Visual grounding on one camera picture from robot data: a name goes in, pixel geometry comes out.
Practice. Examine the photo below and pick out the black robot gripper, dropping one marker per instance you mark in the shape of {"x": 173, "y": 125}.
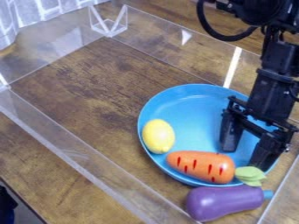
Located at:
{"x": 262, "y": 115}

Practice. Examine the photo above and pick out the orange toy carrot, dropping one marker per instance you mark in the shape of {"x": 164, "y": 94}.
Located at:
{"x": 213, "y": 167}

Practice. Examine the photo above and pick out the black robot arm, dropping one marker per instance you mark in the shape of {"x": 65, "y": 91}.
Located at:
{"x": 276, "y": 17}

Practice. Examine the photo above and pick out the blue plastic plate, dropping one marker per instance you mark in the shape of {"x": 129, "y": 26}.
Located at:
{"x": 192, "y": 107}

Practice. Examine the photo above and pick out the yellow toy lemon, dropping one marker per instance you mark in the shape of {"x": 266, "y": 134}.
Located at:
{"x": 158, "y": 136}

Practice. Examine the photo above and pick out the purple toy eggplant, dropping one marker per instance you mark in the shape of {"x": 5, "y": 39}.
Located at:
{"x": 209, "y": 203}

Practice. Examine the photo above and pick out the clear acrylic enclosure wall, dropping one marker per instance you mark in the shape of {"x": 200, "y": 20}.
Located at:
{"x": 82, "y": 63}

